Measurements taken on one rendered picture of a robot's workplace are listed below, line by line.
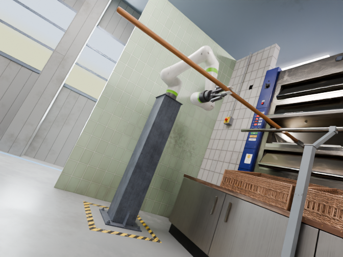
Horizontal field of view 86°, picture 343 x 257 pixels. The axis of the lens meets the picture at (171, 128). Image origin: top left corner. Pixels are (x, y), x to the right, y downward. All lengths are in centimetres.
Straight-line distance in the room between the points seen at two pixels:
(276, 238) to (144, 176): 104
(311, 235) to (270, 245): 22
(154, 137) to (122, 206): 64
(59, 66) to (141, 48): 140
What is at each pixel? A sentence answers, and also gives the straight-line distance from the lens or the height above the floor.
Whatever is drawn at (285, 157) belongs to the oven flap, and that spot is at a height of 105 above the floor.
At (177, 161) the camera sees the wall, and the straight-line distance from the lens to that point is 251.
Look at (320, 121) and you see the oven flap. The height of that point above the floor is 138.
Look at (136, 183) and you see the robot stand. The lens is 169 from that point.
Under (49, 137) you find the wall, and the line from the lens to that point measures 345.
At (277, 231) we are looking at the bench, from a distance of 130.
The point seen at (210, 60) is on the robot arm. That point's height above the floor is 157.
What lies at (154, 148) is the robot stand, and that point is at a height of 69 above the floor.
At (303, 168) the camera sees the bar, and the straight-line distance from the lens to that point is 124.
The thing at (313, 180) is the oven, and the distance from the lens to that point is 188.
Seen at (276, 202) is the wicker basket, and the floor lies 61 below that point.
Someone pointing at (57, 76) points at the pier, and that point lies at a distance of 333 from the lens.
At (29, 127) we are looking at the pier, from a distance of 326.
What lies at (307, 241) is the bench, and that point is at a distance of 124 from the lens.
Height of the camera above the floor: 54
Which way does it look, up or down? 13 degrees up
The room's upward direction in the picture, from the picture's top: 22 degrees clockwise
